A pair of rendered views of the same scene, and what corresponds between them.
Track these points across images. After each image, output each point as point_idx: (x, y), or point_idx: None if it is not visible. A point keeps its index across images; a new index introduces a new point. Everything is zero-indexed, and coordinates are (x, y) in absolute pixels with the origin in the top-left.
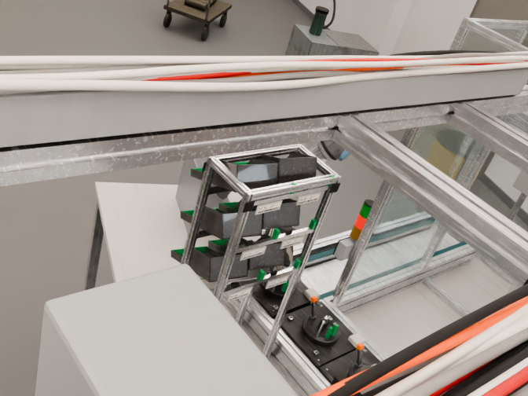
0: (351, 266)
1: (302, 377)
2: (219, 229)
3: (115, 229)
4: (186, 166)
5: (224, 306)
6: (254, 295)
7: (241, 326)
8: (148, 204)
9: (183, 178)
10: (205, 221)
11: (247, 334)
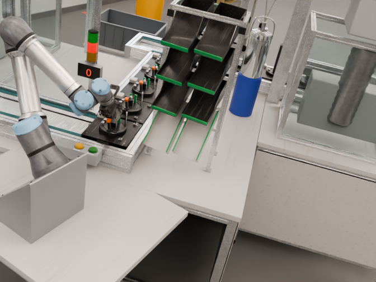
0: None
1: None
2: None
3: (135, 248)
4: (42, 195)
5: (137, 163)
6: (135, 134)
7: (144, 151)
8: (70, 253)
9: (42, 210)
10: (229, 64)
11: (147, 147)
